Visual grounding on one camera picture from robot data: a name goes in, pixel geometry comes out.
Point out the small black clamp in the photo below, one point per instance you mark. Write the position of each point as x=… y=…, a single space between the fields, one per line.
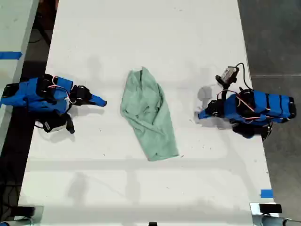
x=152 y=224

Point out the blue and black robot arm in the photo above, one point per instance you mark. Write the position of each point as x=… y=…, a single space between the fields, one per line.
x=263 y=108
x=30 y=96

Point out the short blue tape piece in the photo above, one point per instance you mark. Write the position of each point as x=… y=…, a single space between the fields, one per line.
x=266 y=193

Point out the black camera box grey face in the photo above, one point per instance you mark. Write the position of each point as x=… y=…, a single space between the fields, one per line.
x=227 y=74

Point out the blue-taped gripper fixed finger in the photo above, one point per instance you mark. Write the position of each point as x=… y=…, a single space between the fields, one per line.
x=98 y=100
x=203 y=113

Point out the metal table bracket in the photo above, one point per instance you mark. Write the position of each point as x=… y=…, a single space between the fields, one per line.
x=39 y=212
x=254 y=209

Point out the small black box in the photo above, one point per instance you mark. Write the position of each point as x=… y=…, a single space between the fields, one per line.
x=270 y=208
x=24 y=210

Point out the white side table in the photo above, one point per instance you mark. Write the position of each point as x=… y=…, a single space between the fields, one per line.
x=14 y=28

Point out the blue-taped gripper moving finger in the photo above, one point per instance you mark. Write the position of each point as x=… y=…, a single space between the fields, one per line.
x=205 y=116
x=95 y=103

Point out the long blue tape strip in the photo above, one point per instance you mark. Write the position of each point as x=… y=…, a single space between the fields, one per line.
x=10 y=55

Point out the black camera stalk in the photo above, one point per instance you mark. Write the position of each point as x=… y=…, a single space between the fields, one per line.
x=225 y=90
x=70 y=124

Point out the black camera box white label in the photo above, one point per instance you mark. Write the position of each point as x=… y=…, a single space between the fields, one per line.
x=55 y=124

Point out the pale green T-shirt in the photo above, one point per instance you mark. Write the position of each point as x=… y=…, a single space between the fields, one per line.
x=145 y=113

